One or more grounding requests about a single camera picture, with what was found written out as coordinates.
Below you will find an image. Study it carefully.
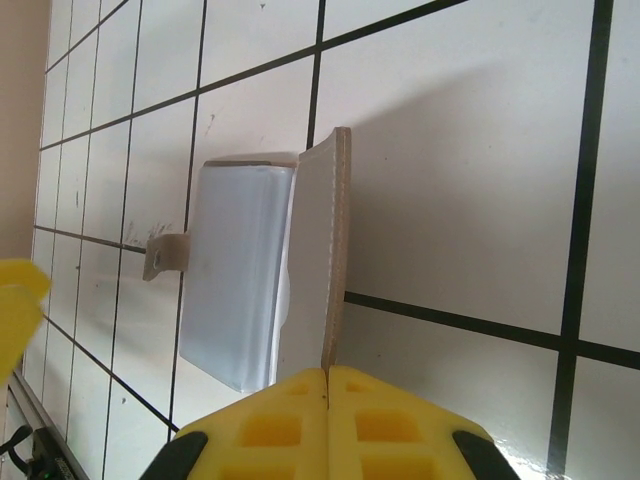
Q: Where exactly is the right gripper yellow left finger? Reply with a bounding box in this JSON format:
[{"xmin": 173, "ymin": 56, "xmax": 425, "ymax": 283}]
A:
[{"xmin": 144, "ymin": 367, "xmax": 329, "ymax": 480}]

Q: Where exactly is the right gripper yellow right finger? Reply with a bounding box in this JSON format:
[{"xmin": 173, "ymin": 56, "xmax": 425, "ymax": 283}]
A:
[{"xmin": 327, "ymin": 365, "xmax": 521, "ymax": 480}]

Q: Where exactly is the card holder with clear sleeves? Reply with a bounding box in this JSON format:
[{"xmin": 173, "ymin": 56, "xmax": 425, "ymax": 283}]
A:
[{"xmin": 141, "ymin": 127, "xmax": 354, "ymax": 394}]

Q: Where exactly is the long aluminium base rail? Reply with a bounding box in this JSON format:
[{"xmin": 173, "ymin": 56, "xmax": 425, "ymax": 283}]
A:
[{"xmin": 7, "ymin": 367, "xmax": 91, "ymax": 480}]

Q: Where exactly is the thin black cable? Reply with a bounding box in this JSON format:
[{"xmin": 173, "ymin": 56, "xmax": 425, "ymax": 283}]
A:
[{"xmin": 0, "ymin": 423, "xmax": 40, "ymax": 474}]

